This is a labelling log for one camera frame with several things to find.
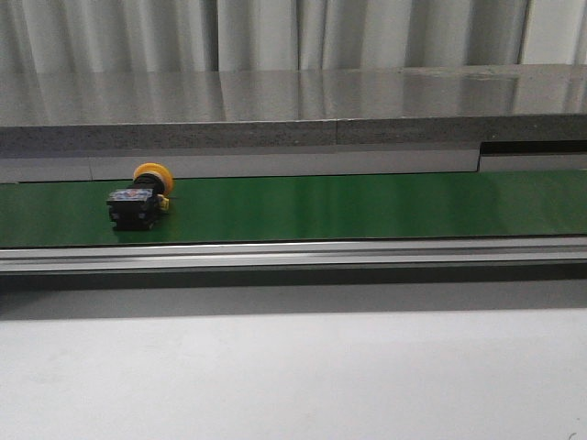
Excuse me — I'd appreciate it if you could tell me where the yellow push button switch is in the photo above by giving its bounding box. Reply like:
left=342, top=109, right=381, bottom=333
left=106, top=162, right=174, bottom=231

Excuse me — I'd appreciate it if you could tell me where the grey stone counter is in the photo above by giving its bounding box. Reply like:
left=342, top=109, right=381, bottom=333
left=0, top=63, right=587, bottom=183

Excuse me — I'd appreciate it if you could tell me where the green conveyor belt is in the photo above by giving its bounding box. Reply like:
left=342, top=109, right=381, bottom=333
left=1, top=170, right=586, bottom=248

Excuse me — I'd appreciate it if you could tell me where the white pleated curtain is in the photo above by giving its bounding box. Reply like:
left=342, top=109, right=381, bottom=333
left=1, top=1, right=586, bottom=73

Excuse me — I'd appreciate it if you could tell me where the aluminium conveyor frame rail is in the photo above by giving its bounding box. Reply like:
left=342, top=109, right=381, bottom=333
left=1, top=236, right=586, bottom=275

